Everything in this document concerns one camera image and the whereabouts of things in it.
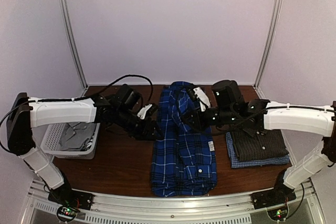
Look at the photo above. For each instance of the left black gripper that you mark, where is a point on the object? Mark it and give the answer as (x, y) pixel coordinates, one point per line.
(146, 132)

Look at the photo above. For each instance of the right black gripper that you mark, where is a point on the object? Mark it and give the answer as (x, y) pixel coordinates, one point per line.
(198, 121)

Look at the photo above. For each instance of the blue plaid long sleeve shirt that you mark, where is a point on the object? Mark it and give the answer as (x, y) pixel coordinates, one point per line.
(183, 162)

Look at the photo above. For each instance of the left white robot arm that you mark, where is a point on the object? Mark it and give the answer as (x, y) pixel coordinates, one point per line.
(28, 113)

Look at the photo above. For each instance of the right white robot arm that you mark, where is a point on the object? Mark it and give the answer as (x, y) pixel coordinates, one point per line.
(260, 115)

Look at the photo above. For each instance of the grey shirt in basket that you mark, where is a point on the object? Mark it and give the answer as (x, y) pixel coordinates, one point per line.
(77, 136)

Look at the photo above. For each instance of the white plastic laundry basket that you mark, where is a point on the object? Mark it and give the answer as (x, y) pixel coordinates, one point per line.
(55, 114)

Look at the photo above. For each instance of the light blue checked folded shirt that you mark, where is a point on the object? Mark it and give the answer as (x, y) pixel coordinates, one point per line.
(235, 163)

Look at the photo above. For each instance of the dark striped folded shirt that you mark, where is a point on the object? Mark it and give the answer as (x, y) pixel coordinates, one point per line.
(261, 145)

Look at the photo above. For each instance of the left circuit board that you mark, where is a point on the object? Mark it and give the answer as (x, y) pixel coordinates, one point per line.
(64, 213)

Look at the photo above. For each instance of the circuit board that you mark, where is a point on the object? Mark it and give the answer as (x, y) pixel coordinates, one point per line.
(64, 213)
(278, 214)

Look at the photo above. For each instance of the right circuit board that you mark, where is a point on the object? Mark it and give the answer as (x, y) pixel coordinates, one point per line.
(278, 214)

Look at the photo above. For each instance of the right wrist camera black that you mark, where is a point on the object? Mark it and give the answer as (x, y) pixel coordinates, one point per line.
(198, 95)

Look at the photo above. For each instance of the front aluminium rail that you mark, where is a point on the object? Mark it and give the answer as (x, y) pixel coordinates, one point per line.
(133, 203)

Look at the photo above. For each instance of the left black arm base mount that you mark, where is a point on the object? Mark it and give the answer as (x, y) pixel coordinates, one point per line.
(66, 196)

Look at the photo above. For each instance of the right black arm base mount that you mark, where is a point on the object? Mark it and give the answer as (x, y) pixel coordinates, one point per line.
(278, 195)

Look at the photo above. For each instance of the left aluminium frame post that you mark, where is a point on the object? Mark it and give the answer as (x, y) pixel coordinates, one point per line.
(72, 43)

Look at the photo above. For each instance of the aluminium frame post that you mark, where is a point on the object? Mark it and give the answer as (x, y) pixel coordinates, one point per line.
(276, 10)
(72, 43)

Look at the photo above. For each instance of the right aluminium frame post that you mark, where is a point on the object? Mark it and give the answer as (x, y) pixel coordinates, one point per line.
(276, 10)

